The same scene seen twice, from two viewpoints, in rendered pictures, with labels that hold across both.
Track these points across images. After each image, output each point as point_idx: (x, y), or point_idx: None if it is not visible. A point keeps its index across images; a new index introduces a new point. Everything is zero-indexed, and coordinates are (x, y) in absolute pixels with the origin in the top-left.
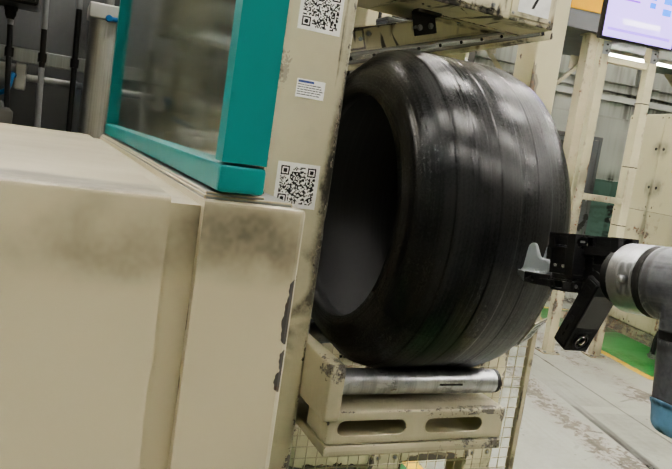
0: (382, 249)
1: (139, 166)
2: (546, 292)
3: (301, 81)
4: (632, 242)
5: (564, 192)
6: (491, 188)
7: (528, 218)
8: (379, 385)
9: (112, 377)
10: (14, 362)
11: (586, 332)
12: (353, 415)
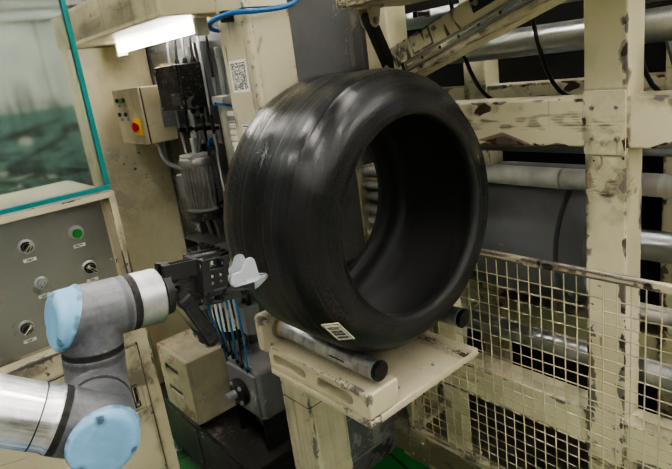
0: (463, 232)
1: None
2: (297, 297)
3: (244, 126)
4: (161, 267)
5: (283, 210)
6: (236, 207)
7: (257, 232)
8: (295, 339)
9: None
10: None
11: (195, 331)
12: (277, 352)
